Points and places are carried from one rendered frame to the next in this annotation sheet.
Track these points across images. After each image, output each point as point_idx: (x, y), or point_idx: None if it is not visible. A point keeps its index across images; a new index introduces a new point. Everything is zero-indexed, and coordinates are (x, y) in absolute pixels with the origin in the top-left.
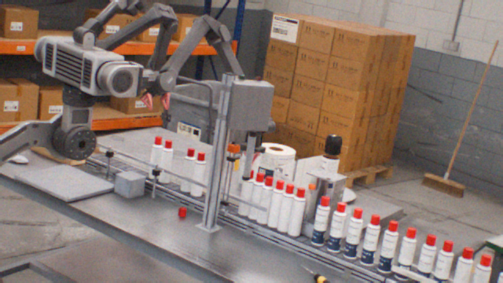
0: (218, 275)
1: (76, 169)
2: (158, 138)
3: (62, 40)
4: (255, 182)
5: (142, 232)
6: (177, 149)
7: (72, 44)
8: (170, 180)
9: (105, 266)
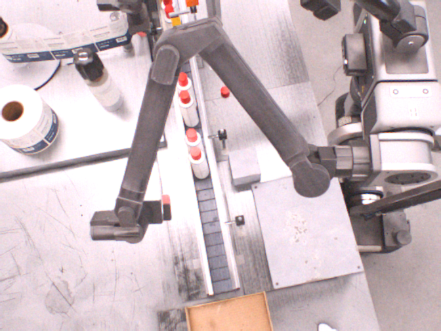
0: None
1: (271, 261)
2: (199, 148)
3: (425, 83)
4: (173, 3)
5: (295, 73)
6: (45, 314)
7: (420, 49)
8: (158, 194)
9: None
